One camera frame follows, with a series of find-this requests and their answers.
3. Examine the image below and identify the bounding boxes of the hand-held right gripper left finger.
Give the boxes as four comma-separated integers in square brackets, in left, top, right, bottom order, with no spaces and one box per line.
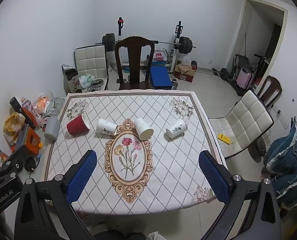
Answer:
[15,150,97,240]

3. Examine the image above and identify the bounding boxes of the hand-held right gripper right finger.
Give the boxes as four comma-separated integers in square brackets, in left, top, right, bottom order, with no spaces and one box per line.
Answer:
[198,151,282,240]

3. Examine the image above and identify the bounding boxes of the red paper cup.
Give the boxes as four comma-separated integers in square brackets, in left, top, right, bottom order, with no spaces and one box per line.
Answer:
[66,114,90,136]

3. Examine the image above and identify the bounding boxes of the white printed paper cup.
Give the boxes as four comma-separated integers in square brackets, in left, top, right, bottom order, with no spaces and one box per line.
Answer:
[96,118,118,136]
[166,119,188,138]

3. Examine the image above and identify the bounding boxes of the plain white paper cup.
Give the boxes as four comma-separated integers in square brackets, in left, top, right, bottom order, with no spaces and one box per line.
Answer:
[134,118,154,141]

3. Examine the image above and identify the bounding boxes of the black computer mouse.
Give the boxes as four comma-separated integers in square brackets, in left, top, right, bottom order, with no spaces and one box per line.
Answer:
[25,156,38,173]

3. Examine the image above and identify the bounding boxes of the floral tablecloth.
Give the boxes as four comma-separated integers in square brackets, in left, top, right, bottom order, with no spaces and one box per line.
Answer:
[44,90,229,215]

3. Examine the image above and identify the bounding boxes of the grey cylindrical container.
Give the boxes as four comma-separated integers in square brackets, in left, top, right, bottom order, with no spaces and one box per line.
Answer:
[44,116,61,140]

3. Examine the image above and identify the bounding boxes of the white padded chair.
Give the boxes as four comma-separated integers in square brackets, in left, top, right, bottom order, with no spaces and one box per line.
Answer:
[74,44,109,92]
[208,90,274,159]

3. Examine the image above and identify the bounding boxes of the yellow plastic bag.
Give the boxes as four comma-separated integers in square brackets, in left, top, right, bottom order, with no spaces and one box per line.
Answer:
[3,112,26,145]

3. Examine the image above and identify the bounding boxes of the clear plastic bag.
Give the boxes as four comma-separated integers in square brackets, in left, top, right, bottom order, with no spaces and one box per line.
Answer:
[46,97,65,117]

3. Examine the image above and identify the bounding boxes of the blue denim clothing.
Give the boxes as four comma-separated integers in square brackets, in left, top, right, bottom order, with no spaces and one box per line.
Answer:
[263,121,297,210]

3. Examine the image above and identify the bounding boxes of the orange snack bag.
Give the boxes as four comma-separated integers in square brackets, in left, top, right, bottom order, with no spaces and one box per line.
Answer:
[30,94,50,120]

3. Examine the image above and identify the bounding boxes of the black and orange box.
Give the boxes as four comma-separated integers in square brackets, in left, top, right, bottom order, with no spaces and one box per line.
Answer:
[10,97,40,128]

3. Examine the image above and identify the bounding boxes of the metal bowls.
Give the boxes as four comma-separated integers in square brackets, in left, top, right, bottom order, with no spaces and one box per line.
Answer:
[90,79,105,91]

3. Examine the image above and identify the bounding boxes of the white green plastic bag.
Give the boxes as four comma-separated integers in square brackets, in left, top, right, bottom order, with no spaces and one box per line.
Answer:
[78,74,96,90]

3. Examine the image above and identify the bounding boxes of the tall brown carton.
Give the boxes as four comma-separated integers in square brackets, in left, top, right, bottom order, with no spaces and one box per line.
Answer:
[61,64,79,93]

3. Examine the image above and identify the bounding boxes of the pink suitcase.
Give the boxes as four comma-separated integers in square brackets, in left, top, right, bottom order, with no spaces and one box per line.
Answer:
[236,67,255,90]

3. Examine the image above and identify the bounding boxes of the small black barbell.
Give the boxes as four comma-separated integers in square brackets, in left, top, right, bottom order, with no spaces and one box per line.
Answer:
[212,67,229,81]

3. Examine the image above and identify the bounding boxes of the brown cardboard box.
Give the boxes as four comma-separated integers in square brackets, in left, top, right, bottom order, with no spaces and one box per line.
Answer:
[174,64,197,83]

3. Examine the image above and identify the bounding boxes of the dark wooden chair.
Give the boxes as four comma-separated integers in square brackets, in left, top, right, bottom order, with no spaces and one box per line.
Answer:
[257,75,282,110]
[114,36,155,91]

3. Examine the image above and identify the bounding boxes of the blue weight bench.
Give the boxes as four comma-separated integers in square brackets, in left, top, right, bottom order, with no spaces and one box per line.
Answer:
[150,66,175,90]

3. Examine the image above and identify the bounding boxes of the black folding cart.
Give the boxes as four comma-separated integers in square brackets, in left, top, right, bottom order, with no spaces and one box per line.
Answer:
[232,54,269,90]

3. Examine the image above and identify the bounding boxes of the red and white plastic bag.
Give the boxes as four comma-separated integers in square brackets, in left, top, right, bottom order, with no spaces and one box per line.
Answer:
[152,49,168,63]

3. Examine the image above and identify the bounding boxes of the white barbell rack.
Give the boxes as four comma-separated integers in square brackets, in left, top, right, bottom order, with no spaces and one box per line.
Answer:
[116,17,186,73]

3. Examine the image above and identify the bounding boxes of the black barbell with plates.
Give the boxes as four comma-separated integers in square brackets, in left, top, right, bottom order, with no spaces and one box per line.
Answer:
[102,33,197,54]

